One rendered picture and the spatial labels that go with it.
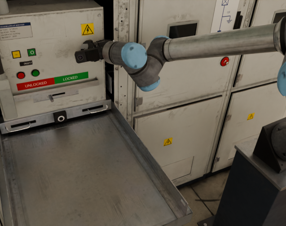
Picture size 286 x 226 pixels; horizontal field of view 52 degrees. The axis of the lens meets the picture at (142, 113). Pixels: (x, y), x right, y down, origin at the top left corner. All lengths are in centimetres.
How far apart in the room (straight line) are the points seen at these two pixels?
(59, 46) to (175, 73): 62
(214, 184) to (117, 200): 138
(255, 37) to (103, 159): 77
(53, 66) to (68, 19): 22
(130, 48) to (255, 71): 113
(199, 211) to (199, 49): 141
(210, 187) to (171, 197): 125
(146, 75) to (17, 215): 68
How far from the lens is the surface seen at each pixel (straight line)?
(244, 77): 196
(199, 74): 168
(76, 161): 130
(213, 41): 105
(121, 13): 133
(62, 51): 135
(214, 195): 235
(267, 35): 97
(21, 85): 138
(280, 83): 84
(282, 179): 153
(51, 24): 130
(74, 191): 119
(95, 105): 151
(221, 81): 183
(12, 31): 128
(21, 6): 138
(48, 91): 137
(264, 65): 204
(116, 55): 108
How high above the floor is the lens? 175
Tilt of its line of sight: 35 degrees down
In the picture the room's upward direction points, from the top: 4 degrees clockwise
